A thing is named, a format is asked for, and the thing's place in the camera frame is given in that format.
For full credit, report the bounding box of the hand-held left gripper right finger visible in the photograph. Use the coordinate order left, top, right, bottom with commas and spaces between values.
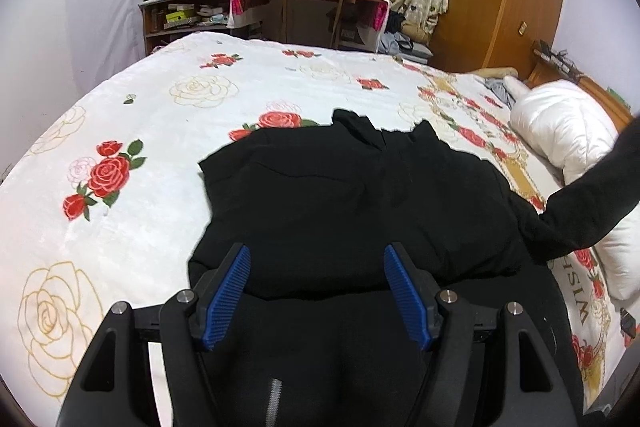
384, 243, 583, 427

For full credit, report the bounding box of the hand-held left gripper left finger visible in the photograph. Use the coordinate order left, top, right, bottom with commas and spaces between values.
55, 243, 251, 427

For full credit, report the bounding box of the black garment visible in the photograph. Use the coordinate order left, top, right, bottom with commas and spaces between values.
187, 108, 640, 300

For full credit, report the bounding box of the pile of clothes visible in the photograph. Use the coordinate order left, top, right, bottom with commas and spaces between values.
377, 9, 436, 65

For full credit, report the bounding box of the person's black zipped jacket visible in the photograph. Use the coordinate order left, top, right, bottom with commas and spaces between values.
165, 291, 586, 427

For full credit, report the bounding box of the rose printed white blanket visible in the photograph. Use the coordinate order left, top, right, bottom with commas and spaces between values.
0, 32, 640, 427

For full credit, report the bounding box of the dark flat device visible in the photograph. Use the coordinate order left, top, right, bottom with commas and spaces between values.
620, 307, 640, 339

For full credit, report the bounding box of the grey cloth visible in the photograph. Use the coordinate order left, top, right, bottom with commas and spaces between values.
482, 77, 518, 108

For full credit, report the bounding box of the white pillow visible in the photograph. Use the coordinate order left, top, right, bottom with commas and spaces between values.
502, 76, 640, 303

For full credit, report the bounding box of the beige pillow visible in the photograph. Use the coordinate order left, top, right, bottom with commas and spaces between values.
467, 67, 521, 82

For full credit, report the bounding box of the wooden headboard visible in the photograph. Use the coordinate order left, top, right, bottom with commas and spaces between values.
527, 52, 636, 132

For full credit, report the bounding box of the pink printed cloth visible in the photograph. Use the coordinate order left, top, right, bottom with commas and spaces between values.
372, 2, 392, 32
227, 0, 247, 28

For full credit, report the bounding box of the dark clutter pile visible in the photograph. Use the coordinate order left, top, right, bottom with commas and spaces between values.
532, 39, 583, 75

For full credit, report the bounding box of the wooden corner shelf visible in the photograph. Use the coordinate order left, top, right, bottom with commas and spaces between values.
137, 0, 236, 58

